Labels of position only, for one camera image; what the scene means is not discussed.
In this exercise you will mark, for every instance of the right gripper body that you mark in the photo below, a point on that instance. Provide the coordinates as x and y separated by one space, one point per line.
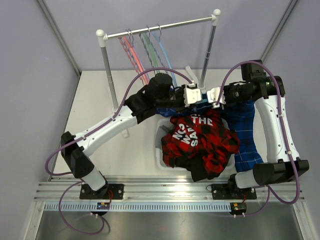
235 94

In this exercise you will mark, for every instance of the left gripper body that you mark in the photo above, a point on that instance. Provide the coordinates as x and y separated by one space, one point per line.
173 99

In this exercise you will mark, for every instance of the blue plaid shirt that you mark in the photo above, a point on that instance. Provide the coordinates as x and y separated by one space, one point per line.
242 125

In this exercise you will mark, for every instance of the red black plaid shirt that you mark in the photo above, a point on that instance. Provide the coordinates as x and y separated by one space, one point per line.
203 135

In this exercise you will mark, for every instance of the light blue hanger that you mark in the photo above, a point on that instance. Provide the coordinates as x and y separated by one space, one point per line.
158 39

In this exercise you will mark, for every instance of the black plain shirt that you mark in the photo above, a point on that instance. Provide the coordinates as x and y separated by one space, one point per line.
196 168

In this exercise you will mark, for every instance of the mint green hanger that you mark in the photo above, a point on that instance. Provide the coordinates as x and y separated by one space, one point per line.
149 50

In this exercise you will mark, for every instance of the lilac hanger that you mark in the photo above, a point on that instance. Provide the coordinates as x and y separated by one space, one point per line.
135 57

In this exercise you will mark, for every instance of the pink hanger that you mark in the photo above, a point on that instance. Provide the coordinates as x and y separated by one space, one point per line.
132 55

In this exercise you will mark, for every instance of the teal hanger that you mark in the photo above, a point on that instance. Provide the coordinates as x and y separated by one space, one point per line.
201 105

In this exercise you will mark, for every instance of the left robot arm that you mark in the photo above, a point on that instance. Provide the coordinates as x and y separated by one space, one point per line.
77 149

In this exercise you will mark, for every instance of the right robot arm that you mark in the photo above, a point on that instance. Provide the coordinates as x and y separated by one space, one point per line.
284 164

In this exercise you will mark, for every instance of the white plastic basket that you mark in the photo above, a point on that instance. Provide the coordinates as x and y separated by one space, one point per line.
165 121

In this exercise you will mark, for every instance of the clothes rack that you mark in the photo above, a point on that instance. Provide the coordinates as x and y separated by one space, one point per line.
160 27

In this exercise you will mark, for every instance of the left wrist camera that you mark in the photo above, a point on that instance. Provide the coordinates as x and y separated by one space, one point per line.
191 94

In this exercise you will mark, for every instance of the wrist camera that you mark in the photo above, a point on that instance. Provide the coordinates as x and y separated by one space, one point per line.
216 97
191 94

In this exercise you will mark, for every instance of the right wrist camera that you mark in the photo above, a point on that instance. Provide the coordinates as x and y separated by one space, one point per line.
216 97

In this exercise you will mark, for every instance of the aluminium rail base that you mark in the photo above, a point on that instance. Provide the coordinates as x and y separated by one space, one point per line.
145 194

